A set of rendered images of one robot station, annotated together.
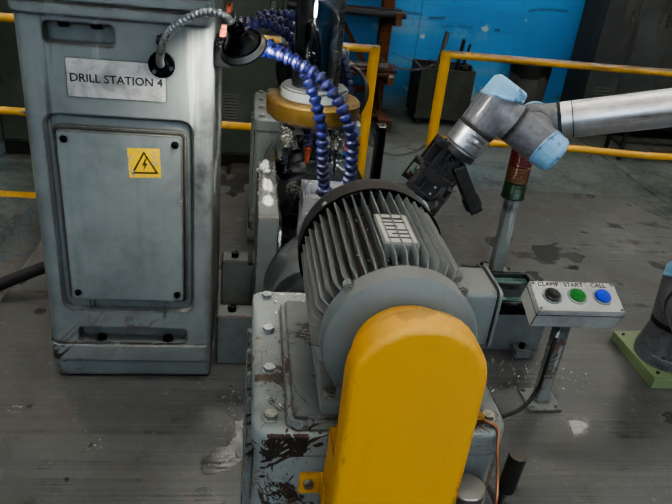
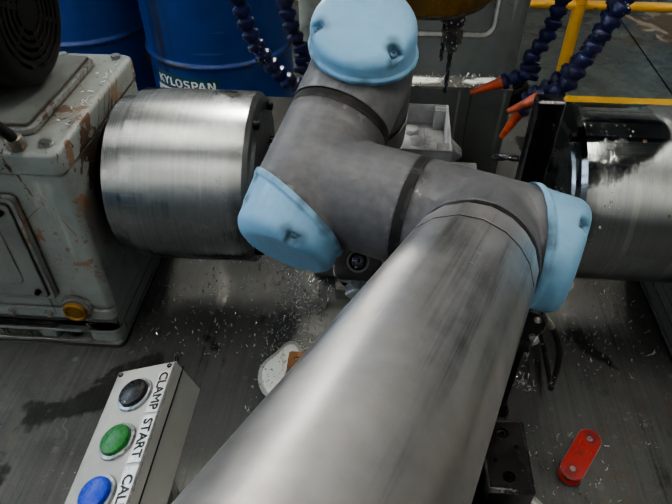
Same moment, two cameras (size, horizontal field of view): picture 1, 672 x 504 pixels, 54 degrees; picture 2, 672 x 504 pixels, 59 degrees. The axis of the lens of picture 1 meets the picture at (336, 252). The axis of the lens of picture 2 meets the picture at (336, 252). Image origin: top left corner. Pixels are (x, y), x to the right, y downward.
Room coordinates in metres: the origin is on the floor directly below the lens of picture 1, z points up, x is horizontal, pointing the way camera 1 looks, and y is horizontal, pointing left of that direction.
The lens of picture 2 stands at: (1.32, -0.68, 1.55)
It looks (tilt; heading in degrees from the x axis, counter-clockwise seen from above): 42 degrees down; 103
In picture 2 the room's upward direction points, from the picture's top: straight up
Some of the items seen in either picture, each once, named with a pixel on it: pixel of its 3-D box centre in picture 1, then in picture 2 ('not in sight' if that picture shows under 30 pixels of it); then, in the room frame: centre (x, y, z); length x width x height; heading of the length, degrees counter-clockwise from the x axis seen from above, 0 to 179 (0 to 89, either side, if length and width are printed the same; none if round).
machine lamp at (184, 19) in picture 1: (204, 46); not in sight; (0.99, 0.23, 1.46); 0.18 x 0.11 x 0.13; 99
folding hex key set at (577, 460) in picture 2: not in sight; (579, 456); (1.54, -0.21, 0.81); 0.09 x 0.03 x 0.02; 64
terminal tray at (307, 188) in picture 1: (329, 205); (410, 148); (1.26, 0.02, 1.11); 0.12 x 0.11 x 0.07; 98
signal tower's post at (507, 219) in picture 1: (510, 203); not in sight; (1.64, -0.45, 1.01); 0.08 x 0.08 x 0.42; 9
